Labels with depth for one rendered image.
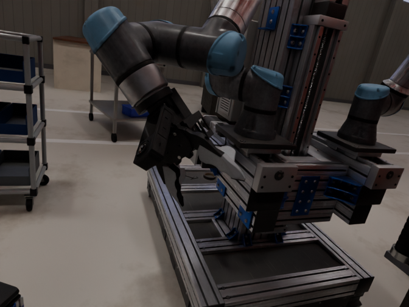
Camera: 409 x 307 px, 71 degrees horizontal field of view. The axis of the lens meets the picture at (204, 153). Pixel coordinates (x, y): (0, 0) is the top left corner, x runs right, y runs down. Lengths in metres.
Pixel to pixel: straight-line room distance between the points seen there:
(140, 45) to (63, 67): 5.47
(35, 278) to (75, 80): 4.74
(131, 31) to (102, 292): 1.20
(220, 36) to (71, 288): 1.28
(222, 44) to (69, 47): 5.48
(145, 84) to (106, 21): 0.11
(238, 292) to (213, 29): 0.97
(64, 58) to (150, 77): 5.48
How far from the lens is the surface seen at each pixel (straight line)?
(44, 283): 1.57
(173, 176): 0.52
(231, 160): 0.47
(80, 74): 5.95
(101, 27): 0.51
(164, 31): 0.56
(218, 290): 1.21
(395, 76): 1.44
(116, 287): 1.50
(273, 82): 0.98
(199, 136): 0.46
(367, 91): 1.31
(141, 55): 0.49
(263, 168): 0.89
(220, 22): 0.55
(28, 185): 2.03
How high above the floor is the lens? 1.08
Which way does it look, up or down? 20 degrees down
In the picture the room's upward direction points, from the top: 9 degrees clockwise
